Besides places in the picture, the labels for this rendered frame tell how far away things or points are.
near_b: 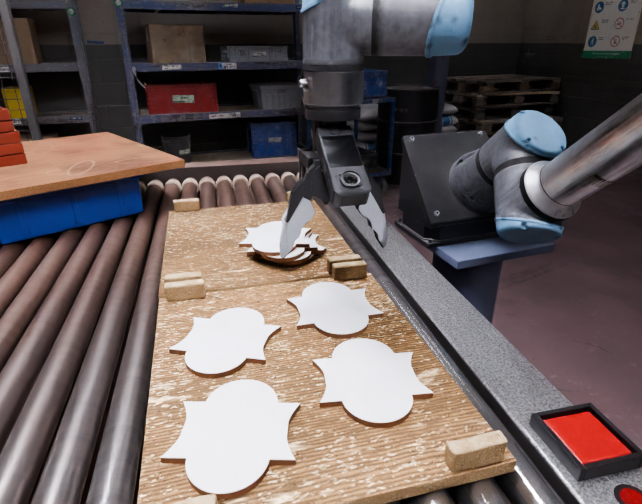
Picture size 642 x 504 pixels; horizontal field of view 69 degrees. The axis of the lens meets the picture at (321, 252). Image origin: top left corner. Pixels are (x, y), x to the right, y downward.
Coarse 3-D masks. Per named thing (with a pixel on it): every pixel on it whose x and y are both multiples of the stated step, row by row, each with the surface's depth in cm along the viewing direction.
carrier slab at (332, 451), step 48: (288, 288) 75; (288, 336) 63; (384, 336) 63; (192, 384) 54; (288, 384) 54; (432, 384) 54; (288, 432) 48; (336, 432) 48; (384, 432) 48; (432, 432) 48; (480, 432) 48; (144, 480) 43; (288, 480) 43; (336, 480) 43; (384, 480) 43; (432, 480) 43
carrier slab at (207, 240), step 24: (192, 216) 106; (216, 216) 106; (240, 216) 106; (264, 216) 106; (168, 240) 93; (192, 240) 93; (216, 240) 93; (240, 240) 93; (336, 240) 93; (168, 264) 83; (192, 264) 83; (216, 264) 83; (240, 264) 83; (264, 264) 83; (312, 264) 83; (216, 288) 75; (240, 288) 76
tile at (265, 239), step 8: (264, 224) 92; (272, 224) 92; (280, 224) 92; (248, 232) 89; (256, 232) 88; (264, 232) 88; (272, 232) 88; (280, 232) 88; (304, 232) 88; (248, 240) 85; (256, 240) 85; (264, 240) 85; (272, 240) 85; (296, 240) 85; (304, 240) 85; (256, 248) 82; (264, 248) 82; (272, 248) 82
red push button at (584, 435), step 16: (576, 416) 51; (592, 416) 51; (560, 432) 49; (576, 432) 49; (592, 432) 49; (608, 432) 49; (576, 448) 47; (592, 448) 47; (608, 448) 47; (624, 448) 47
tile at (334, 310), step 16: (320, 288) 74; (336, 288) 74; (304, 304) 69; (320, 304) 69; (336, 304) 69; (352, 304) 69; (368, 304) 69; (304, 320) 65; (320, 320) 65; (336, 320) 65; (352, 320) 65; (368, 320) 65; (336, 336) 63; (352, 336) 63
